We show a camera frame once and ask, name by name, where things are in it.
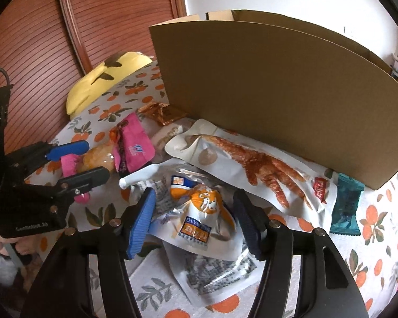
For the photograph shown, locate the brown cardboard box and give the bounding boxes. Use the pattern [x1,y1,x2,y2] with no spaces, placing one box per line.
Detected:
[148,9,398,191]

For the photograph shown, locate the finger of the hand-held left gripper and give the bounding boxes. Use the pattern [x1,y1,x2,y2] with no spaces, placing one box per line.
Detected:
[57,167,111,203]
[5,140,89,175]

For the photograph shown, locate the white chicken feet snack packet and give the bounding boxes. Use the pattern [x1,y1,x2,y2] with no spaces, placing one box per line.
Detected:
[165,118,339,213]

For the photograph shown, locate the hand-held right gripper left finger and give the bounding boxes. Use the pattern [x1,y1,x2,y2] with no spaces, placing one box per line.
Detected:
[20,187,157,318]

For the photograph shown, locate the teal snack packet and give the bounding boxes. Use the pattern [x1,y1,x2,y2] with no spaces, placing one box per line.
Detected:
[329,172,365,236]

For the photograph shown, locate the shiny bronze snack wrapper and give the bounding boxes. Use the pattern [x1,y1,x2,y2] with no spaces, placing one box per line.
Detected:
[137,103,188,126]

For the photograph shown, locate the person's left forearm grey sleeve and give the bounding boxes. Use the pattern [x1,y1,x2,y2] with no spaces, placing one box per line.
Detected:
[0,248,24,289]

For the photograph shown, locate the beige snack packet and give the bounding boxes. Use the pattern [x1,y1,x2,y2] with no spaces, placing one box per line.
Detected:
[151,121,194,149]

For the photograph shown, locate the orange fruit print bedsheet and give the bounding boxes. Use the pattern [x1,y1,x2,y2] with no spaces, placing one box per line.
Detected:
[25,61,398,318]

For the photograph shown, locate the pink snack packet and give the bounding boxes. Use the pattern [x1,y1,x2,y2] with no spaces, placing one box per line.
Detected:
[114,113,156,176]

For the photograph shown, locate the orange and white snack packet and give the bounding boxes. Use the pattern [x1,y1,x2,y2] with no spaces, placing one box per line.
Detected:
[149,169,244,262]

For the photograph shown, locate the dark red twisted snack wrapper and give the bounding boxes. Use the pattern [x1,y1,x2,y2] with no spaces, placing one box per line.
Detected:
[109,122,127,173]

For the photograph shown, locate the small pink candy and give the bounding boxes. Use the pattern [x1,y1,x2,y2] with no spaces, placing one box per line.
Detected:
[60,154,90,204]

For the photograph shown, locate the white text-printed snack packet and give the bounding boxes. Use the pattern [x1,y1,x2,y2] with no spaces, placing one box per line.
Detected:
[119,165,264,308]

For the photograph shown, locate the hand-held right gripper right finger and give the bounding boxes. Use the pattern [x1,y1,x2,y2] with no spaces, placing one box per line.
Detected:
[233,188,365,318]

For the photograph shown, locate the clear wrapped yellow bun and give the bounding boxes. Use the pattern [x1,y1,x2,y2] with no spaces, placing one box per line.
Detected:
[83,141,116,173]

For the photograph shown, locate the red-brown wooden wardrobe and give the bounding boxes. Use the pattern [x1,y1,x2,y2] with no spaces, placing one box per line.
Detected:
[0,0,188,154]

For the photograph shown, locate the yellow plush pillow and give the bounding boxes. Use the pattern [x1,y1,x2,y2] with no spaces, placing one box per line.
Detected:
[65,52,153,116]

